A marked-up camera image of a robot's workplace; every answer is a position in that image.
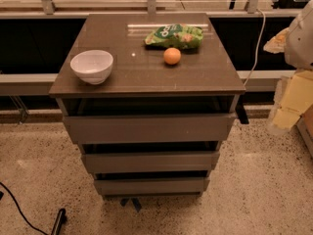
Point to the foam gripper body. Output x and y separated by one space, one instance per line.
300 44

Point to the top grey drawer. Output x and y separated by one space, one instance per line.
149 129

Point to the middle grey drawer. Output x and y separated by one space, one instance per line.
149 162

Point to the bottom grey drawer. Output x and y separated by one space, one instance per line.
151 187

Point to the grey drawer cabinet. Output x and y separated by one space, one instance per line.
141 84

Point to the white ceramic bowl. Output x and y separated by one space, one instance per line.
92 66

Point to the grey drawer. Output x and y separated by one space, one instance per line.
149 162
149 129
151 187

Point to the orange fruit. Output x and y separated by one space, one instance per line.
172 56

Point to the green chip bag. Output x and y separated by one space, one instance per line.
180 36

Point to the blue tape cross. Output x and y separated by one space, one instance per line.
135 202

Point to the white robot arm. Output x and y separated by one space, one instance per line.
295 42

